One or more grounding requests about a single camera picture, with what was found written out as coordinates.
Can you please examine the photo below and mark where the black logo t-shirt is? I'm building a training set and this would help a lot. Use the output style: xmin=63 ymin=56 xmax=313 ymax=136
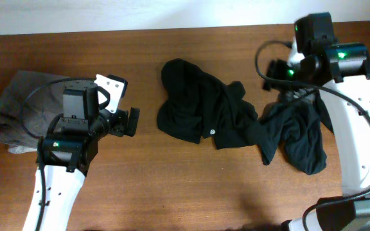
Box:
xmin=157 ymin=58 xmax=267 ymax=149

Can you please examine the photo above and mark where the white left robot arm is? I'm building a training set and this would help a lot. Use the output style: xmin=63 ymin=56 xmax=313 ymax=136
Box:
xmin=23 ymin=74 xmax=140 ymax=230

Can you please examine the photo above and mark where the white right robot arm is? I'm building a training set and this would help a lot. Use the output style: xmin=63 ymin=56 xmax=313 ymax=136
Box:
xmin=265 ymin=12 xmax=370 ymax=230

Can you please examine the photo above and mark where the dark teal black garment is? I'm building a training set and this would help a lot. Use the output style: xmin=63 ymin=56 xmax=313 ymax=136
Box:
xmin=259 ymin=90 xmax=327 ymax=175

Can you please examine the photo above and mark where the grey folded shirt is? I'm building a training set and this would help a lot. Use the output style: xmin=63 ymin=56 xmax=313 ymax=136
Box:
xmin=0 ymin=71 xmax=70 ymax=154

